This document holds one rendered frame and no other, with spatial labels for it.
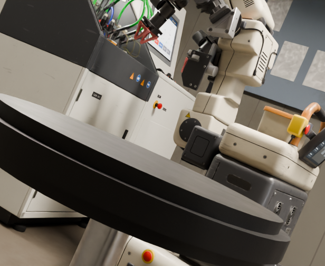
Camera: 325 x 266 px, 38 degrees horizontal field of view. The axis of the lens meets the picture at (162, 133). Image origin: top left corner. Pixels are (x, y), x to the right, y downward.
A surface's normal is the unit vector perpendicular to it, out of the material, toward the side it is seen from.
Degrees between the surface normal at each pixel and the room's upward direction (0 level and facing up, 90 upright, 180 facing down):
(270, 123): 92
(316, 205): 90
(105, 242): 90
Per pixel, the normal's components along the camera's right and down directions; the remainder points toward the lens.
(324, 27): -0.48, -0.21
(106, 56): 0.84, 0.37
